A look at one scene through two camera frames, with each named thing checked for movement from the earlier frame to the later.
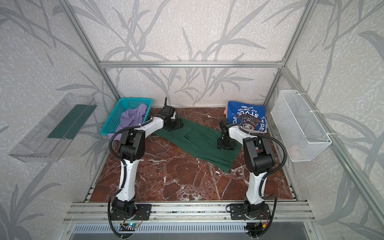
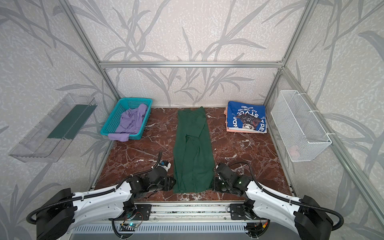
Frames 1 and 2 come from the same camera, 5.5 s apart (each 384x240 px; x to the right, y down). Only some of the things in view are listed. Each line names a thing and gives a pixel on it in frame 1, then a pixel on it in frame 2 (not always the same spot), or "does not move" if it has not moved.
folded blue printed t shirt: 252,117 does not move
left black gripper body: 174,124 to 169,182
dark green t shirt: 201,144 to 194,166
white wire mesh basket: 302,135 does not move
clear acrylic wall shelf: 48,138 does not move
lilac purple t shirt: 131,117 does not move
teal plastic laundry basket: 111,123 does not move
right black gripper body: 226,143 to 218,183
